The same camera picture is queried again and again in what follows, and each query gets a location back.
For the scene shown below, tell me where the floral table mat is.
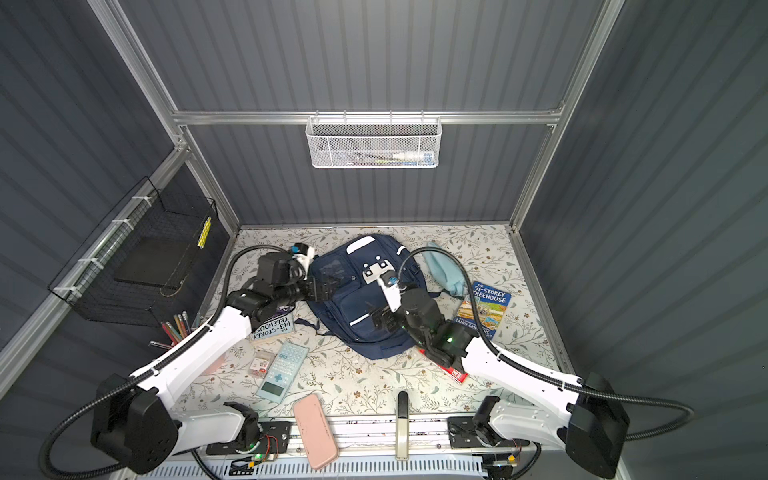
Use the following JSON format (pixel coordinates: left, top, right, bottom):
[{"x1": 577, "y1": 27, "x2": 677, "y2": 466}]
[{"x1": 175, "y1": 224, "x2": 560, "y2": 417}]

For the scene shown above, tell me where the red card box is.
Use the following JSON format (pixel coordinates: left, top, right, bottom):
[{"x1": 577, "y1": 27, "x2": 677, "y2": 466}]
[{"x1": 418, "y1": 348, "x2": 469, "y2": 384}]

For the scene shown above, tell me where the purple storybook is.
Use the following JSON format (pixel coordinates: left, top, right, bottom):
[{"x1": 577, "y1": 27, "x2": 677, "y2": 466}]
[{"x1": 249, "y1": 310, "x2": 295, "y2": 341}]

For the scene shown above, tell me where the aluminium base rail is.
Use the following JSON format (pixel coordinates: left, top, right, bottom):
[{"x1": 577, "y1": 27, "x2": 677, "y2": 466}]
[{"x1": 122, "y1": 410, "x2": 613, "y2": 463}]

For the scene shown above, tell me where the light blue calculator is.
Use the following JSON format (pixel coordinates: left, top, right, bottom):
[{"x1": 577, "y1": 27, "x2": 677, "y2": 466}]
[{"x1": 256, "y1": 342, "x2": 309, "y2": 404}]

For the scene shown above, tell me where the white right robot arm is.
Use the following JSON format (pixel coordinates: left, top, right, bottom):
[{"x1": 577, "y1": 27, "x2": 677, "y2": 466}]
[{"x1": 363, "y1": 256, "x2": 695, "y2": 479}]

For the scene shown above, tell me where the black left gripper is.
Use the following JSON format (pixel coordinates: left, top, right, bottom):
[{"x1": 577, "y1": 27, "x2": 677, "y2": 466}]
[{"x1": 275, "y1": 274, "x2": 341, "y2": 310}]

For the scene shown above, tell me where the black wire wall basket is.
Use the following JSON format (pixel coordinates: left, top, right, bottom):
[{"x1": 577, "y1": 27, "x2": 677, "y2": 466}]
[{"x1": 48, "y1": 183, "x2": 226, "y2": 327}]

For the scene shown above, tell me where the light blue pencil pouch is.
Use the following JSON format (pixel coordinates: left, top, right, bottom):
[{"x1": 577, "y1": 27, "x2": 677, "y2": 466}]
[{"x1": 422, "y1": 250, "x2": 467, "y2": 298}]

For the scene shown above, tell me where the blue treehouse storybook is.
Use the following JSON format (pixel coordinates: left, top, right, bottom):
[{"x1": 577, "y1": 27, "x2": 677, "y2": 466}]
[{"x1": 453, "y1": 281, "x2": 512, "y2": 339}]

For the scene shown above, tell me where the black handled metal tool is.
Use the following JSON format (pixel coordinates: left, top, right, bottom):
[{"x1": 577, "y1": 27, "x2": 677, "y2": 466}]
[{"x1": 395, "y1": 390, "x2": 409, "y2": 461}]

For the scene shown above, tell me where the coloured pencils cup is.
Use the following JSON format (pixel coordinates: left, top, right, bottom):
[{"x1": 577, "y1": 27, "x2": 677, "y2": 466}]
[{"x1": 148, "y1": 310, "x2": 195, "y2": 350}]

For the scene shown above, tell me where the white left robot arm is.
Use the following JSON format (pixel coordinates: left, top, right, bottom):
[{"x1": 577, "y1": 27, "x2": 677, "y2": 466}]
[{"x1": 38, "y1": 243, "x2": 322, "y2": 479}]

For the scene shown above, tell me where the navy blue student backpack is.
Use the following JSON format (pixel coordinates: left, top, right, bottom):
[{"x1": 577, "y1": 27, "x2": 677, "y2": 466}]
[{"x1": 306, "y1": 234, "x2": 434, "y2": 360}]

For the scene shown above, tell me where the white wire mesh basket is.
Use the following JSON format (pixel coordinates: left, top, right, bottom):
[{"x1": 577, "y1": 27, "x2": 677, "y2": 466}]
[{"x1": 305, "y1": 115, "x2": 443, "y2": 169}]

